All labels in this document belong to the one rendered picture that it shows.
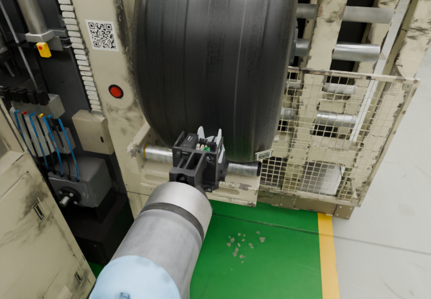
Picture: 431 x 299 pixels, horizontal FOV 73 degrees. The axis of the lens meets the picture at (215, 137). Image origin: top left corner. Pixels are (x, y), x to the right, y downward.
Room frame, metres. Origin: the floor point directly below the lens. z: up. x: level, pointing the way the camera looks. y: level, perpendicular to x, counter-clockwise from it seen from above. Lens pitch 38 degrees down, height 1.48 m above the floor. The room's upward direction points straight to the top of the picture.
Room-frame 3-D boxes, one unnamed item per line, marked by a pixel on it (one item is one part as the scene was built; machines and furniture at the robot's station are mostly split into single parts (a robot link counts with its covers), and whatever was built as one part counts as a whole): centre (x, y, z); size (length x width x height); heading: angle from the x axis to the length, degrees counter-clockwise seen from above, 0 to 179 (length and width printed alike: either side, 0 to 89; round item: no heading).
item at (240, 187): (0.63, 0.05, 0.83); 0.36 x 0.09 x 0.06; 77
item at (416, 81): (1.03, -0.28, 0.65); 0.90 x 0.02 x 0.70; 77
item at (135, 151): (0.80, 0.19, 0.90); 0.40 x 0.03 x 0.10; 167
